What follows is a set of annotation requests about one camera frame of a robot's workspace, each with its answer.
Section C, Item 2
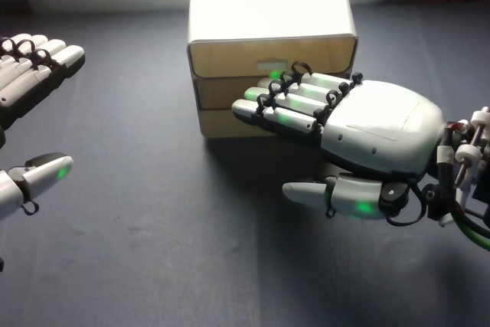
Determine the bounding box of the white drawer cabinet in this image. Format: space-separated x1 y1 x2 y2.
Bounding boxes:
186 0 360 139

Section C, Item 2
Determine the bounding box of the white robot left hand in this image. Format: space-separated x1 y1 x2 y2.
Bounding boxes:
0 34 86 216

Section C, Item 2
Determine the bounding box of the grey table cloth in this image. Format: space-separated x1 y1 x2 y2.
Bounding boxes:
0 0 490 327

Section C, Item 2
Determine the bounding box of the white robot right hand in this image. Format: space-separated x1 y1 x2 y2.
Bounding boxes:
231 61 447 227

